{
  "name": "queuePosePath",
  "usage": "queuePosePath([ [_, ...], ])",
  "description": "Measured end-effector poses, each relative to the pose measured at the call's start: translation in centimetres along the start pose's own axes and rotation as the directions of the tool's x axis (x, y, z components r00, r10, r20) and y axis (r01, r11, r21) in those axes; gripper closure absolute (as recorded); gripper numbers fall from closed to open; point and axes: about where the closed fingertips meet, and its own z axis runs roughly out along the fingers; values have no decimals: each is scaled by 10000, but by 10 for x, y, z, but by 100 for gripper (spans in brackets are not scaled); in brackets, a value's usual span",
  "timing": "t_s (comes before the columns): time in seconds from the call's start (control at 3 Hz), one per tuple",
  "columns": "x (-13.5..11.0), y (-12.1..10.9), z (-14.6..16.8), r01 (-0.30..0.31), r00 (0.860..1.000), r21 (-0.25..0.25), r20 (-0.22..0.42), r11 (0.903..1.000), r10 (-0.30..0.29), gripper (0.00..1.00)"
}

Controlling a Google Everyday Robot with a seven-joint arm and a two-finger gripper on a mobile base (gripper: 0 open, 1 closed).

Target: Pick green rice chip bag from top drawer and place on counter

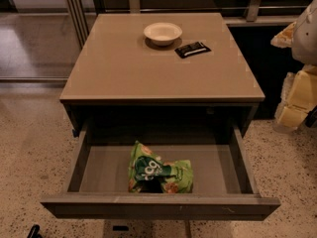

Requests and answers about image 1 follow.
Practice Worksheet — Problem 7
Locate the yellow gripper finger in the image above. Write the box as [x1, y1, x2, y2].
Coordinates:
[270, 22, 296, 49]

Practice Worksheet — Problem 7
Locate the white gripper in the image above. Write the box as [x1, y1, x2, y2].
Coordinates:
[274, 65, 317, 129]

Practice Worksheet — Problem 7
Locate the green rice chip bag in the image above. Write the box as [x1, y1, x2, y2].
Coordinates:
[128, 141, 194, 193]

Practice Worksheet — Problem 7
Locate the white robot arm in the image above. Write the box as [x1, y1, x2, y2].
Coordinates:
[270, 0, 317, 133]

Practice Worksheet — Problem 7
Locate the open grey top drawer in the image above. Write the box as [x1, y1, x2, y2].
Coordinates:
[41, 122, 280, 221]

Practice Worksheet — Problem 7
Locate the grey drawer cabinet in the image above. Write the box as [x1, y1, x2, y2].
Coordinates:
[60, 13, 264, 130]

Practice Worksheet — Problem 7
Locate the black snack packet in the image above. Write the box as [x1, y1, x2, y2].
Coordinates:
[174, 42, 211, 59]

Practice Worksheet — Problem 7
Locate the white bowl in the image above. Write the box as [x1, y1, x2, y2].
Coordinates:
[144, 23, 182, 47]

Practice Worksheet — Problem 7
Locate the black object on floor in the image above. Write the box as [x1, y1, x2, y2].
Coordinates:
[27, 224, 43, 238]

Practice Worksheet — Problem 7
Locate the metal window frame post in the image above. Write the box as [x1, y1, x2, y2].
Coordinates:
[65, 0, 89, 49]

